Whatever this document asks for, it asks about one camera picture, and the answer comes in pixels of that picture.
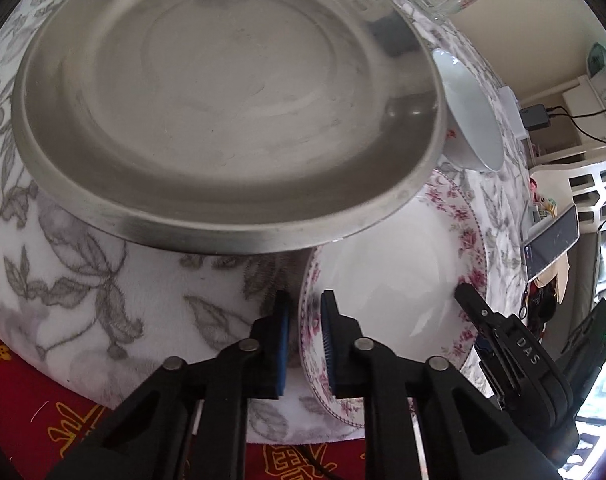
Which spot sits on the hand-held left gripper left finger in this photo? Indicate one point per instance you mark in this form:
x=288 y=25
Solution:
x=282 y=345

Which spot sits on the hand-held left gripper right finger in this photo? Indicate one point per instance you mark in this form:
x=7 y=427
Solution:
x=328 y=345

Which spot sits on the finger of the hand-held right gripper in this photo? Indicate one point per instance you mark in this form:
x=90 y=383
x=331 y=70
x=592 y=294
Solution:
x=483 y=310
x=484 y=355

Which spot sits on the pink floral rim plate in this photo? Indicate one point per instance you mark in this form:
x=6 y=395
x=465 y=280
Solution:
x=398 y=280

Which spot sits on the plain white bowl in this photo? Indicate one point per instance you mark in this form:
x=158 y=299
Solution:
x=470 y=105

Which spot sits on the stainless steel plate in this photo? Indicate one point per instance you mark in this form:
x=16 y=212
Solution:
x=223 y=85

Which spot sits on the smartphone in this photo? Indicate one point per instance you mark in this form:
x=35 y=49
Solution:
x=553 y=240

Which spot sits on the colourful small toy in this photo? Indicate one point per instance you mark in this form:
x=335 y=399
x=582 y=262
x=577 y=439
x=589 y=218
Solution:
x=543 y=202

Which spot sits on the white lattice plastic basket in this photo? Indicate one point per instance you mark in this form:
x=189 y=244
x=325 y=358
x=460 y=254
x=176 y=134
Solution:
x=583 y=185

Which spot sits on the grey charger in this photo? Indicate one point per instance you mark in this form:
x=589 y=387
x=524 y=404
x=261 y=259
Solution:
x=535 y=116

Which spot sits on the white power strip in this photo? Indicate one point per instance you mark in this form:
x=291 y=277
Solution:
x=512 y=110

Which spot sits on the grey floral tablecloth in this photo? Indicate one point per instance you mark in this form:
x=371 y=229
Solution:
x=83 y=285

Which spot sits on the white shelf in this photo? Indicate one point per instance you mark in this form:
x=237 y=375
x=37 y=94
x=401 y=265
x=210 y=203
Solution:
x=573 y=95

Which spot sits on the red cloth with yellow print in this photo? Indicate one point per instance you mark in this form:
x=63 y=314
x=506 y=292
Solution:
x=13 y=375

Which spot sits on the teal cloth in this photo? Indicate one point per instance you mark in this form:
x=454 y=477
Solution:
x=600 y=60

